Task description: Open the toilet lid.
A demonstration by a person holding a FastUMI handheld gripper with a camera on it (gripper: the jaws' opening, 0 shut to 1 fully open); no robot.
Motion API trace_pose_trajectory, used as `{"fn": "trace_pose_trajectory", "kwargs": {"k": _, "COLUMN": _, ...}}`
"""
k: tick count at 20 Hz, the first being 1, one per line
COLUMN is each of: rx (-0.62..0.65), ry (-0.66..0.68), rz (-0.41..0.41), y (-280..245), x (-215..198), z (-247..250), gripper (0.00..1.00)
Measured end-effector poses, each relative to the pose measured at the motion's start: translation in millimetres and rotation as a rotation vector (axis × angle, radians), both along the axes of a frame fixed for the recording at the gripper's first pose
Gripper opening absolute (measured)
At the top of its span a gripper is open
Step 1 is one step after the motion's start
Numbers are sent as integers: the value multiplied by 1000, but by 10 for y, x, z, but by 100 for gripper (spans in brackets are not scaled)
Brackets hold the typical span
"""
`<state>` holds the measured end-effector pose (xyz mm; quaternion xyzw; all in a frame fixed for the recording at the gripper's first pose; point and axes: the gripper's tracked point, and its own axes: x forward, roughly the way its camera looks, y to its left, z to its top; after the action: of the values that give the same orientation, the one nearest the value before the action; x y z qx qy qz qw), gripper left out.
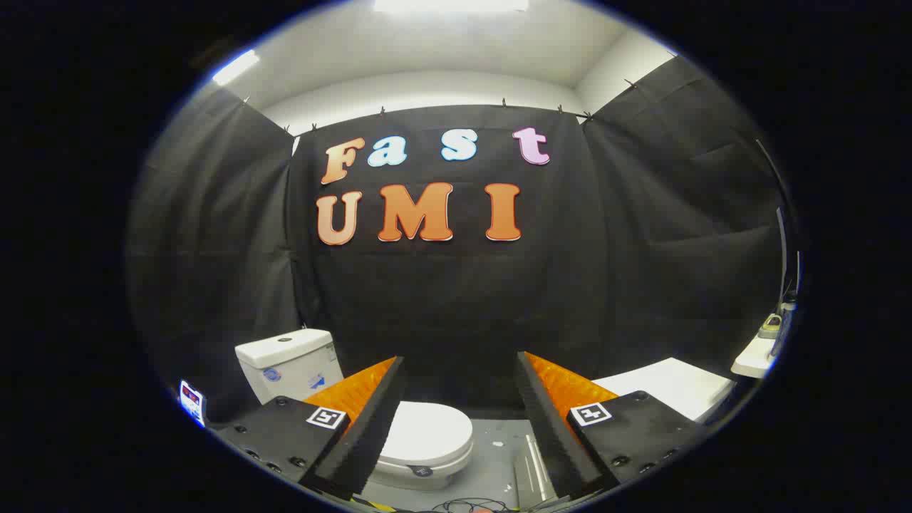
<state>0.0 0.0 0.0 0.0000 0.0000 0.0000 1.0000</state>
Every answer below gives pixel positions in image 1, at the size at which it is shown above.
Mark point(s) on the white device with red display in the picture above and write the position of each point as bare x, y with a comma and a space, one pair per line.
191, 401

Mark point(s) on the black backdrop cloth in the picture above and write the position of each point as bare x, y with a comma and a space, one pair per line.
463, 299

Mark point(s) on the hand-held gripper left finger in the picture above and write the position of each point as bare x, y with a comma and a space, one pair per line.
370, 420

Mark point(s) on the white toilet tank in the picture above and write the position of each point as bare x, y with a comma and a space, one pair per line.
285, 370

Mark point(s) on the white toilet lid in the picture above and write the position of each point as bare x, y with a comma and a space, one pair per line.
427, 429

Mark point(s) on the white toilet seat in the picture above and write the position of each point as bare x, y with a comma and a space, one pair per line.
447, 464

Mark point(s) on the yellow black hazard tape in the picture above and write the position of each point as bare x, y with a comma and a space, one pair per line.
374, 505

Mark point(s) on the white drawer cabinet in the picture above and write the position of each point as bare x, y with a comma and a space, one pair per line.
670, 385

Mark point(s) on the small grey object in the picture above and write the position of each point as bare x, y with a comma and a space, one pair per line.
770, 328

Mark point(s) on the ceiling light panel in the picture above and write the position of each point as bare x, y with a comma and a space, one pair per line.
235, 67
449, 5

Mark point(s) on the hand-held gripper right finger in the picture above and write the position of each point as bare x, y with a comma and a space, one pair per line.
552, 427

